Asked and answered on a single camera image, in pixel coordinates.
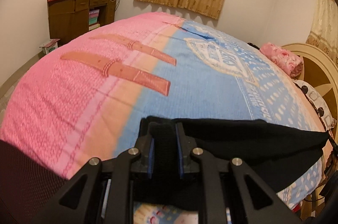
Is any pink floral folded quilt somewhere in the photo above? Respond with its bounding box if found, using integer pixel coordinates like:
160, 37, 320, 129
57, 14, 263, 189
259, 42, 304, 78

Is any beige side curtain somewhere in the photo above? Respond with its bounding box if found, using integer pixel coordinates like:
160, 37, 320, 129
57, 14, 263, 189
306, 0, 338, 65

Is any white pillow with grey pattern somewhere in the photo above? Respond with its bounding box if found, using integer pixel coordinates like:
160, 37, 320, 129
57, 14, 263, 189
293, 80, 337, 130

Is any pink and blue bedspread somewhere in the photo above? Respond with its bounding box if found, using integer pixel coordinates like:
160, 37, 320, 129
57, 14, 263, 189
1, 12, 337, 223

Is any small white cardboard box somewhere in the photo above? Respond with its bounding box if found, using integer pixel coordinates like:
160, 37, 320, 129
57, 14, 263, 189
39, 38, 60, 55

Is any black knitted garment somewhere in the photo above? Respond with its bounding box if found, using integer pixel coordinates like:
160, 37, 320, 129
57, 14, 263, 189
134, 116, 329, 210

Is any cream wooden headboard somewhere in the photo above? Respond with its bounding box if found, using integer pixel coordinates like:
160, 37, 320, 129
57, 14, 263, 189
281, 42, 338, 140

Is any dark brown wooden desk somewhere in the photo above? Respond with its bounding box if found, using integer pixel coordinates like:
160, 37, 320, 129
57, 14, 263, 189
47, 0, 119, 46

